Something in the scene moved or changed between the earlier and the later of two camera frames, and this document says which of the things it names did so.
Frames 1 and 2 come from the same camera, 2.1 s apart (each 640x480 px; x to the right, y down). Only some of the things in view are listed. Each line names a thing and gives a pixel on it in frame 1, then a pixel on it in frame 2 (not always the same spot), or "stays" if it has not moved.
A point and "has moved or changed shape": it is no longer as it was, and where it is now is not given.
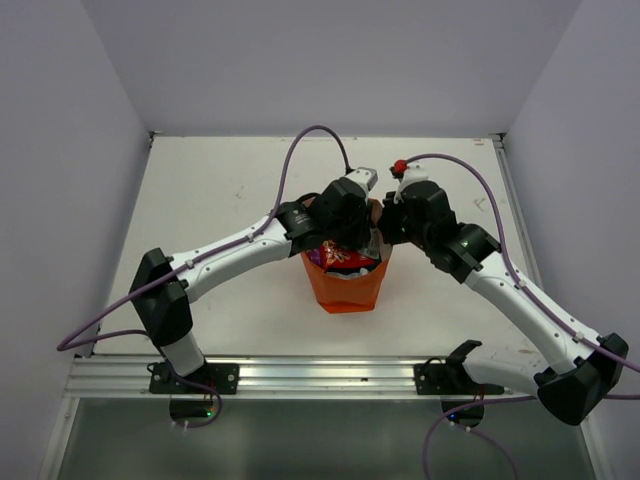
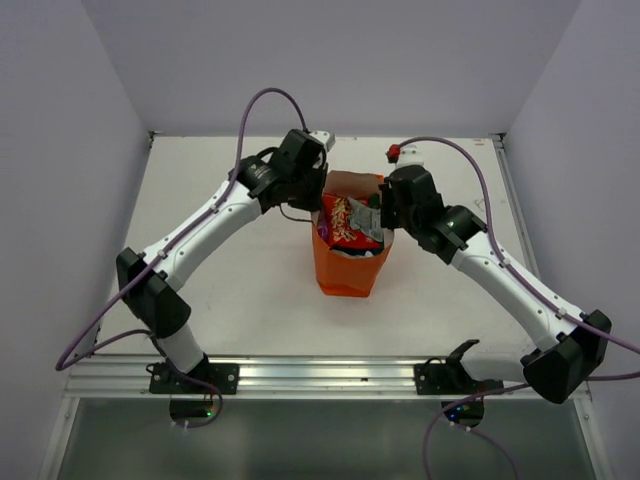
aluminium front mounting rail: (91, 376) stays
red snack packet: (333, 256) has moved or changed shape
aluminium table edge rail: (501, 144) stays
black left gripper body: (352, 231) → (308, 190)
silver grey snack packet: (373, 250) has moved or changed shape
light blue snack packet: (362, 271) → (367, 254)
